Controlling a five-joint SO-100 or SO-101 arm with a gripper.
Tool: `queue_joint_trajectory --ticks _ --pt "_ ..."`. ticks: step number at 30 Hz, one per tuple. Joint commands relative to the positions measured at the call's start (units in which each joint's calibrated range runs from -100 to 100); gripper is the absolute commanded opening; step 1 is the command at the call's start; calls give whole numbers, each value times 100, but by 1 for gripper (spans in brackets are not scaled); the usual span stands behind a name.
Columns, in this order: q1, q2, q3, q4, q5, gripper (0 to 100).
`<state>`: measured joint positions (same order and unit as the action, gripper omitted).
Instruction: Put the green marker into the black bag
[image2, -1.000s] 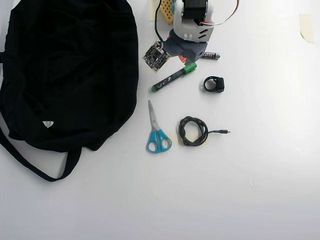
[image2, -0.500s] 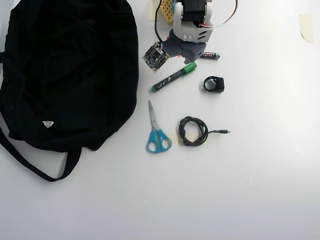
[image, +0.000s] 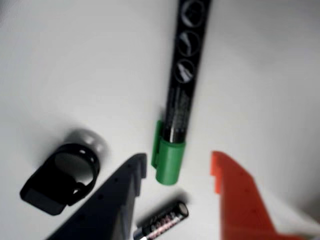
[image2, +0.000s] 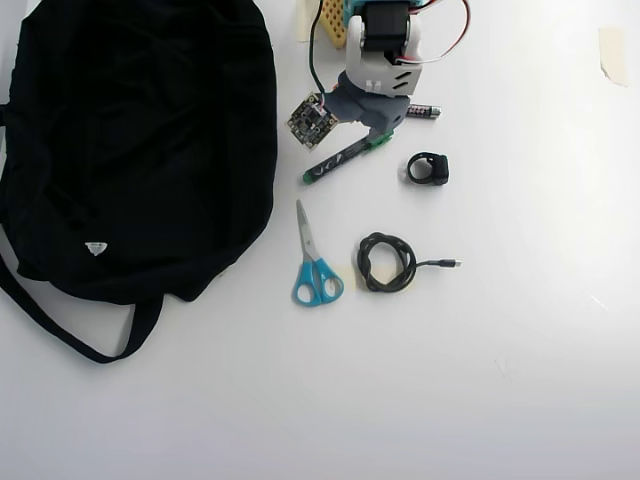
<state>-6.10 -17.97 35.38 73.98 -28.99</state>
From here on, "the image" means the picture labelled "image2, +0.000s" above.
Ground black AA battery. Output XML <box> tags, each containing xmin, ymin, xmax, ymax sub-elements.
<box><xmin>407</xmin><ymin>103</ymin><xmax>444</xmax><ymax>122</ymax></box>

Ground black fabric bag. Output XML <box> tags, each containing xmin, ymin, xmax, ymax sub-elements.
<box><xmin>0</xmin><ymin>0</ymin><xmax>280</xmax><ymax>365</ymax></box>

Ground pale yellow tape patch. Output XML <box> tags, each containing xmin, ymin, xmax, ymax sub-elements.
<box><xmin>344</xmin><ymin>262</ymin><xmax>417</xmax><ymax>295</ymax></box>

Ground yellow perforated block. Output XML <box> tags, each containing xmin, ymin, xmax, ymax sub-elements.
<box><xmin>318</xmin><ymin>0</ymin><xmax>352</xmax><ymax>51</ymax></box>

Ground beige masking tape strip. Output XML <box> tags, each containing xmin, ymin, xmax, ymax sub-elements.
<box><xmin>598</xmin><ymin>27</ymin><xmax>629</xmax><ymax>89</ymax></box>
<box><xmin>297</xmin><ymin>0</ymin><xmax>322</xmax><ymax>44</ymax></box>

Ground bare camera circuit board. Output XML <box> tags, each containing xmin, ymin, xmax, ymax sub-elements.
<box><xmin>287</xmin><ymin>91</ymin><xmax>337</xmax><ymax>150</ymax></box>

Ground red white black servo cable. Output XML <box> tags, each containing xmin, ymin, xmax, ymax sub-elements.
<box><xmin>394</xmin><ymin>0</ymin><xmax>472</xmax><ymax>67</ymax></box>

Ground coiled black USB cable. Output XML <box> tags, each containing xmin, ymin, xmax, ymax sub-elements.
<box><xmin>356</xmin><ymin>231</ymin><xmax>464</xmax><ymax>295</ymax></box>

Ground black ring-shaped clip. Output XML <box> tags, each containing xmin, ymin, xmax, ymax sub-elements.
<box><xmin>403</xmin><ymin>151</ymin><xmax>451</xmax><ymax>188</ymax></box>

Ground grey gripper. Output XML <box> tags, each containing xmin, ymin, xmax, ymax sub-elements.
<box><xmin>322</xmin><ymin>72</ymin><xmax>412</xmax><ymax>144</ymax></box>

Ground green marker with black barrel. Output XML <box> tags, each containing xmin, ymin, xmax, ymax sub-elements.
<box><xmin>301</xmin><ymin>132</ymin><xmax>393</xmax><ymax>186</ymax></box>

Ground dark green camera cable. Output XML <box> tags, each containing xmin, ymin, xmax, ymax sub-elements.
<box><xmin>306</xmin><ymin>0</ymin><xmax>334</xmax><ymax>101</ymax></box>

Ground scissors with blue handles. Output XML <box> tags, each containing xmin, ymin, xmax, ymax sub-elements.
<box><xmin>291</xmin><ymin>198</ymin><xmax>345</xmax><ymax>307</ymax></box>

